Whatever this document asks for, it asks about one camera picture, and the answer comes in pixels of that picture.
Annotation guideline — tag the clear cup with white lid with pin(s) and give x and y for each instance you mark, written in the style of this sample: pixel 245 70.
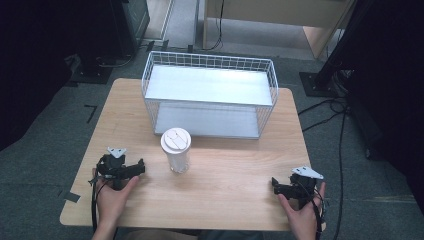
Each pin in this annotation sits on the clear cup with white lid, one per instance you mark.
pixel 175 141

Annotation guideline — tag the black cabinet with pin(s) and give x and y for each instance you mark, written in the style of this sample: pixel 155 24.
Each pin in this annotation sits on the black cabinet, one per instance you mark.
pixel 113 30

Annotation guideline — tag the light wooden desk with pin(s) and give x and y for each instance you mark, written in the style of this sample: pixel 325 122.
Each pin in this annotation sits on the light wooden desk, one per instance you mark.
pixel 276 13

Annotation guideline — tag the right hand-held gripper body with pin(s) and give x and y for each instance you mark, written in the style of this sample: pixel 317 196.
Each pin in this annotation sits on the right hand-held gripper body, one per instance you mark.
pixel 301 186

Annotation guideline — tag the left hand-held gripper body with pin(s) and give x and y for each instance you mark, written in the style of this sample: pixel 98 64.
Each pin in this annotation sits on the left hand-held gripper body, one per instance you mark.
pixel 112 167

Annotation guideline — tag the person's right hand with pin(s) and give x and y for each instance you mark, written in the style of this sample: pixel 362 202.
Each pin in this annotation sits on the person's right hand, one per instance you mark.
pixel 301 218

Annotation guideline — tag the person's left hand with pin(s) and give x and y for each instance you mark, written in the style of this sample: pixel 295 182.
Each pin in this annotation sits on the person's left hand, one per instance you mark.
pixel 111 200

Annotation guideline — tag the black metal stand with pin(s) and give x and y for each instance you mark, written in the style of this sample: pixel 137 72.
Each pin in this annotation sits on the black metal stand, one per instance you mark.
pixel 320 80

